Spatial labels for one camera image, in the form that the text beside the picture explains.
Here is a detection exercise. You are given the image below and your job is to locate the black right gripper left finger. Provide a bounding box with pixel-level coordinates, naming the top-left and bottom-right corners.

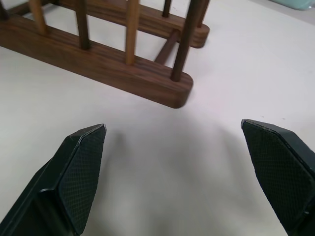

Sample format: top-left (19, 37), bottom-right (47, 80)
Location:
top-left (0, 123), bottom-right (107, 236)

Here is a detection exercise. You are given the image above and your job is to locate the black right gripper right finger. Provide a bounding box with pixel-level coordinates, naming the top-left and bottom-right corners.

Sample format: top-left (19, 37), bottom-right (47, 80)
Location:
top-left (240, 118), bottom-right (315, 236)

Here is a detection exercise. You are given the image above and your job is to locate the wooden dish rack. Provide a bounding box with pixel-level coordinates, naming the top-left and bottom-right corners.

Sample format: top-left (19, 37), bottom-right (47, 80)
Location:
top-left (0, 0), bottom-right (211, 110)

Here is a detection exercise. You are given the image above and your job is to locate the light teal object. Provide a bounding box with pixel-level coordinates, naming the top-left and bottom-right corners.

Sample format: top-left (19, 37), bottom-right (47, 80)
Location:
top-left (291, 0), bottom-right (315, 12)

